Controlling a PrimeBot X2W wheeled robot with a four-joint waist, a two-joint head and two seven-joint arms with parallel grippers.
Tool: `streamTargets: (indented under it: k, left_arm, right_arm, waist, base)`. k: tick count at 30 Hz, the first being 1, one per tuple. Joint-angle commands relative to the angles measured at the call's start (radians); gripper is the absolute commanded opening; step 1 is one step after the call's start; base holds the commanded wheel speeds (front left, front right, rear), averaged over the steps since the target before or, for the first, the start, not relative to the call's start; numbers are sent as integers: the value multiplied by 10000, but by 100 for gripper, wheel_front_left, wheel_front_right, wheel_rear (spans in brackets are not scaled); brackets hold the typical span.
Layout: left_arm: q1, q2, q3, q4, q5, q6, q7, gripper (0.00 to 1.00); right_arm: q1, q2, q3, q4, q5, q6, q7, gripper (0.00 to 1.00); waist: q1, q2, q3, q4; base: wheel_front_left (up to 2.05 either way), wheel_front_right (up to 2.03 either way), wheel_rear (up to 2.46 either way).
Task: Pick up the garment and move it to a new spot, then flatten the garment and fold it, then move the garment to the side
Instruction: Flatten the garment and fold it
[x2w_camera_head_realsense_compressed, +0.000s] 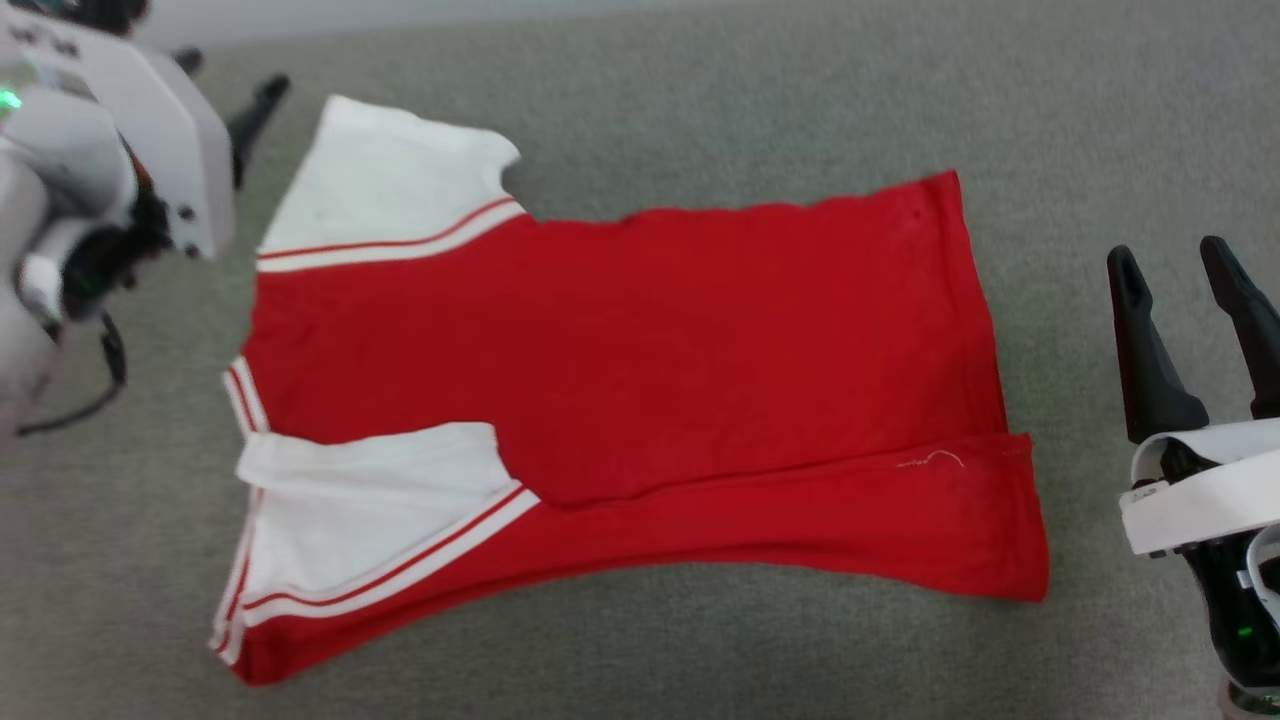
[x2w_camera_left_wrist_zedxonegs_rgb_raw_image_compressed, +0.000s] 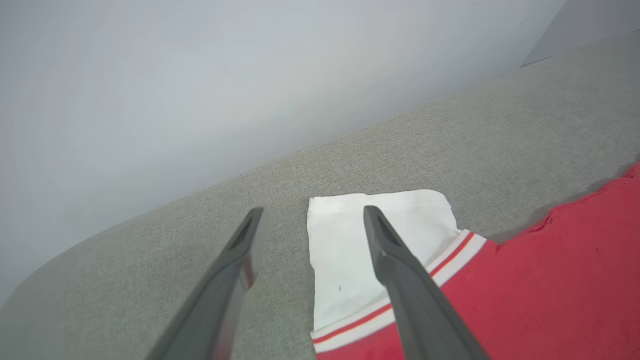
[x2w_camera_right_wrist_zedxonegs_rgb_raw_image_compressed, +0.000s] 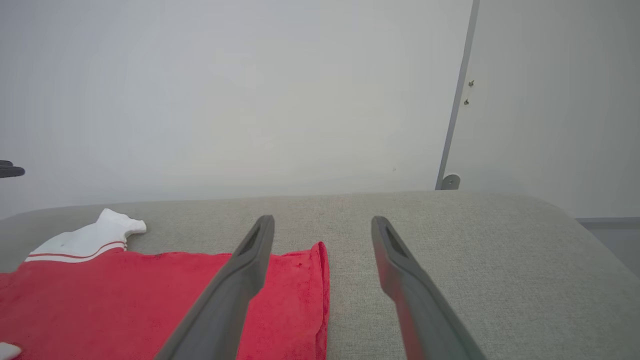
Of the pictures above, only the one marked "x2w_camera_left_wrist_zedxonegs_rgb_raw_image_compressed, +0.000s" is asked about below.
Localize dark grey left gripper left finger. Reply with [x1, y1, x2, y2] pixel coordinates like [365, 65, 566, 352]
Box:
[146, 207, 265, 360]

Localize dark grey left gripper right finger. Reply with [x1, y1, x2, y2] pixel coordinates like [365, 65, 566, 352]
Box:
[363, 205, 491, 360]

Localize red white Bulls jersey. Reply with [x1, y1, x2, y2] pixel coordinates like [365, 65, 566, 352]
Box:
[306, 161, 640, 360]

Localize grey fabric sofa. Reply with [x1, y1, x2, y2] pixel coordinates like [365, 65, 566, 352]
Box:
[0, 31, 640, 360]

